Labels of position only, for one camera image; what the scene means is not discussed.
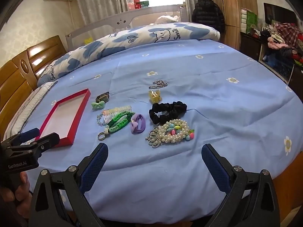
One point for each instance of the striped white pillow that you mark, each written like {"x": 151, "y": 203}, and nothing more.
{"x": 26, "y": 106}

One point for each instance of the blue flower print bedsheet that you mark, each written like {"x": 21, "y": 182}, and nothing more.
{"x": 213, "y": 104}

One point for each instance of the red shallow box tray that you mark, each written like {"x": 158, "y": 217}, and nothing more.
{"x": 61, "y": 115}

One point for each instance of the pastel hair comb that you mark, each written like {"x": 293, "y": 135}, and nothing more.
{"x": 116, "y": 113}

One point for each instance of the yellow hair claw clip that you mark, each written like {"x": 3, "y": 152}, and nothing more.
{"x": 155, "y": 97}

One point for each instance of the wooden wardrobe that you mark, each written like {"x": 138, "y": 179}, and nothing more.
{"x": 236, "y": 2}

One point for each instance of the silver crown brooch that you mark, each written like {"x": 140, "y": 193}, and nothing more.
{"x": 153, "y": 139}

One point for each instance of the dark cabinet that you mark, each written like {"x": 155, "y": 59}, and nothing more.
{"x": 251, "y": 45}

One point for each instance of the pile of clothes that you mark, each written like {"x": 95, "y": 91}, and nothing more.
{"x": 288, "y": 37}

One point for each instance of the person's left hand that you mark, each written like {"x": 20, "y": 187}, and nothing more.
{"x": 22, "y": 201}

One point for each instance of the grey bed guard rail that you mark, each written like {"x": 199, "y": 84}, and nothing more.
{"x": 123, "y": 20}

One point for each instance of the blue heart print quilt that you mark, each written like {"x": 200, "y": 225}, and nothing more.
{"x": 151, "y": 34}

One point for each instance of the wooden headboard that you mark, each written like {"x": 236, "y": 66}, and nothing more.
{"x": 14, "y": 80}

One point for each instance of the square-faced wrist watch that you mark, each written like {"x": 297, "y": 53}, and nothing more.
{"x": 103, "y": 97}

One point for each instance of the black television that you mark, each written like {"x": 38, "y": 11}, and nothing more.
{"x": 279, "y": 11}

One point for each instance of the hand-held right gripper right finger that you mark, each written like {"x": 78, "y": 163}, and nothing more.
{"x": 215, "y": 167}

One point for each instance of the black scrunchie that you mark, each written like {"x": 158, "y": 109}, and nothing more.
{"x": 156, "y": 118}

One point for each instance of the stack of green boxes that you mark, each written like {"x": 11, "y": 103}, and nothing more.
{"x": 248, "y": 20}

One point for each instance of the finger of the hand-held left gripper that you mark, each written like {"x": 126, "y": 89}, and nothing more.
{"x": 45, "y": 143}
{"x": 29, "y": 133}

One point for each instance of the black puffer jacket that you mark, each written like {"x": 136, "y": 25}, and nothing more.
{"x": 208, "y": 14}

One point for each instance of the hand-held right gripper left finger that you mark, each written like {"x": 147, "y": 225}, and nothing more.
{"x": 94, "y": 167}

